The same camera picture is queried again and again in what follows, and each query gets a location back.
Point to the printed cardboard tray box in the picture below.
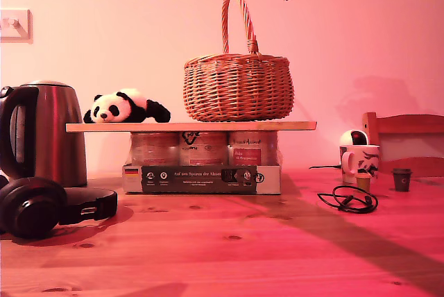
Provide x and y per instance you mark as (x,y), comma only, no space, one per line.
(270,180)

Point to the white round camera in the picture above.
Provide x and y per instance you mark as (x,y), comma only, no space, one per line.
(347,137)

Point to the black over-ear headphones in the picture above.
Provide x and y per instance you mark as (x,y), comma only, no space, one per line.
(31,208)

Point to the white mug with dark print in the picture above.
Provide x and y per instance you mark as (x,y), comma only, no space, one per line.
(369,158)

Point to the wooden shelf board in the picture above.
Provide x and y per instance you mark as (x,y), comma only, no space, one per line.
(190,127)

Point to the small tan coffee capsule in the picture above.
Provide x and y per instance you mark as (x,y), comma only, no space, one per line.
(364,182)

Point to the tin can with red label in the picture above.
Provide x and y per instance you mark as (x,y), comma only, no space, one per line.
(251,154)

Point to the white wall switch plate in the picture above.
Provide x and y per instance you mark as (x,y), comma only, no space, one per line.
(15,35)

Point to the stainless steel electric kettle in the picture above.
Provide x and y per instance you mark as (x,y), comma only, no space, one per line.
(59,137)

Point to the small dark coffee cup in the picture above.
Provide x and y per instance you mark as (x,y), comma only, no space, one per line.
(402,180)

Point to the panda plush toy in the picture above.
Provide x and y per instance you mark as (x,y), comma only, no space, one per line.
(105,108)

